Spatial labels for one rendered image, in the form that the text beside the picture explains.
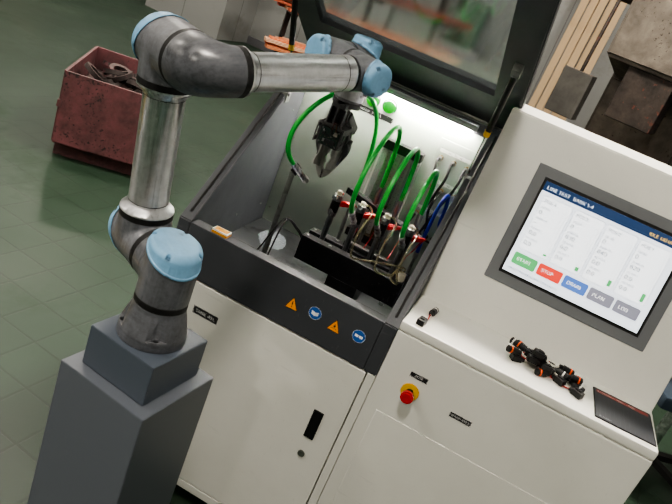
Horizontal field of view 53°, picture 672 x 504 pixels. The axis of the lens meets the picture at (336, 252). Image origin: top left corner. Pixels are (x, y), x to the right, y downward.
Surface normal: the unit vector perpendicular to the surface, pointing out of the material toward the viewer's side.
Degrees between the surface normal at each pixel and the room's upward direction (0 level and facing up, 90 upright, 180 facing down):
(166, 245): 7
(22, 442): 0
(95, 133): 90
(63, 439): 90
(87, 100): 90
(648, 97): 90
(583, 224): 76
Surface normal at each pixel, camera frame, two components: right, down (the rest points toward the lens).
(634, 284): -0.25, 0.05
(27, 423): 0.34, -0.86
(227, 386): -0.34, 0.26
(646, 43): -0.56, 0.17
